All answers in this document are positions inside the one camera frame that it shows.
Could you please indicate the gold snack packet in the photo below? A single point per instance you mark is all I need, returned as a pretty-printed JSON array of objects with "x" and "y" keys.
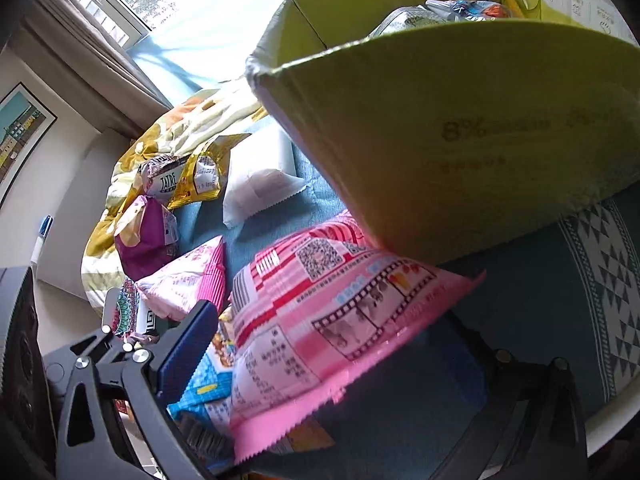
[{"x": 220, "y": 147}]

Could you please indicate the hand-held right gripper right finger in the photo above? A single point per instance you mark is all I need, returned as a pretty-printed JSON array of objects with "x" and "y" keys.
[{"x": 530, "y": 410}]

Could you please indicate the wall poster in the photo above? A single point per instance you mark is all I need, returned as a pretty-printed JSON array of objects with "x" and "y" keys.
[{"x": 20, "y": 130}]

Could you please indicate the white translucent snack packet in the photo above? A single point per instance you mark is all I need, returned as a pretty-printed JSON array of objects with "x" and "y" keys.
[{"x": 255, "y": 185}]

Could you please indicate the green cardboard box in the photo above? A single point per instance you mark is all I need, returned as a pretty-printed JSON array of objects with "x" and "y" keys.
[{"x": 450, "y": 135}]

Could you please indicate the floral quilt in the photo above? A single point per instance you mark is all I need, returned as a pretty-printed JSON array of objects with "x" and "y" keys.
[{"x": 165, "y": 130}]

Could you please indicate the brown curtain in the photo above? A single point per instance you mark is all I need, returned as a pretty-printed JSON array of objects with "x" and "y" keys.
[{"x": 90, "y": 60}]

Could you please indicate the large pink snack packet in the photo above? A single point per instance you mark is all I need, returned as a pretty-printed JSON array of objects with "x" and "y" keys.
[{"x": 300, "y": 320}]

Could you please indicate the light blue cloth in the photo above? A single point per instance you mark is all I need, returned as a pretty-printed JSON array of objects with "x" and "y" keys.
[{"x": 210, "y": 35}]

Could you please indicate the purple snack packet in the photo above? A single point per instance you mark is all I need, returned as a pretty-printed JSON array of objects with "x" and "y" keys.
[{"x": 145, "y": 245}]

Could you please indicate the blue red snack packet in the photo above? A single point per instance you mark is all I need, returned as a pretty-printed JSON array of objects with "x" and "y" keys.
[{"x": 470, "y": 8}]

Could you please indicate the small pink snack packet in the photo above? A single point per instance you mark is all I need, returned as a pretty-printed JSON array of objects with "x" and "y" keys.
[{"x": 185, "y": 280}]

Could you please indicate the white blue bottle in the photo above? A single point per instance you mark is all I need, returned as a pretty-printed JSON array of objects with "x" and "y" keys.
[{"x": 41, "y": 240}]

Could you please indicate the teal printed blanket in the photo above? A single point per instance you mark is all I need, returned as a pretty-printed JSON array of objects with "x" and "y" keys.
[{"x": 525, "y": 285}]

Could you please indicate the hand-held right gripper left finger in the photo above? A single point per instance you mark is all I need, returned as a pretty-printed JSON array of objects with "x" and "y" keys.
[{"x": 186, "y": 347}]

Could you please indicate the silver snack packet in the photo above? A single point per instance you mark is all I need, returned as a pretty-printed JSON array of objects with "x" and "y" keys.
[{"x": 405, "y": 17}]

